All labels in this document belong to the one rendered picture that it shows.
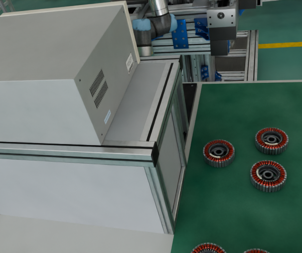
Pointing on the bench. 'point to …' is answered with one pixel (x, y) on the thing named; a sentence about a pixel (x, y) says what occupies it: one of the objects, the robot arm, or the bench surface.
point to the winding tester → (56, 73)
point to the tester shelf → (117, 123)
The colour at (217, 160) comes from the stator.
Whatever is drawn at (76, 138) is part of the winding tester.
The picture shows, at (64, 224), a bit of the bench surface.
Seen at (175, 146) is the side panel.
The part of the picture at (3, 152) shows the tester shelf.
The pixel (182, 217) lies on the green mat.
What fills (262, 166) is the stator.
